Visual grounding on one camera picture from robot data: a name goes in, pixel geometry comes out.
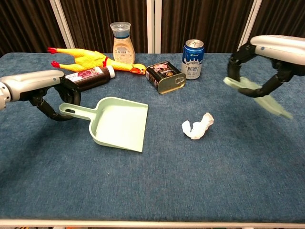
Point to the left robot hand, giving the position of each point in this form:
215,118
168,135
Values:
31,81

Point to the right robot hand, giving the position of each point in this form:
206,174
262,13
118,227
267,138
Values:
281,47

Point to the mint green hand broom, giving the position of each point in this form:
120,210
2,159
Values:
271,102

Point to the mint green dustpan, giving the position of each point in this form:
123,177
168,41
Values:
119,121

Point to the white paper ball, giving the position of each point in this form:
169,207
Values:
197,128

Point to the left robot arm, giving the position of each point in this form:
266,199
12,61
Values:
3,95

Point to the yellow rubber chicken toy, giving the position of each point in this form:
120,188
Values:
83,59

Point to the dark juice bottle white cap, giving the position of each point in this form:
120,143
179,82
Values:
95,76

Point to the blue and white milk can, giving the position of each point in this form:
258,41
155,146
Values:
193,62

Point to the dark brown curtain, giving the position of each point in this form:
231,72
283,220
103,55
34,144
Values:
95,19

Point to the beige sauce bottle clear cap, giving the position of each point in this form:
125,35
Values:
122,50

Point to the black and gold tin can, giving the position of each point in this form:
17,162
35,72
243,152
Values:
164,76

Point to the blue table cloth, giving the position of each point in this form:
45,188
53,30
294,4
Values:
152,181

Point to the slanted white frame post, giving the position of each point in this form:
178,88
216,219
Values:
62,21
250,23

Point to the upright white frame post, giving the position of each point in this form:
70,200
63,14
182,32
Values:
154,26

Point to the white table frame edge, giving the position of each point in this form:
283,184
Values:
152,223

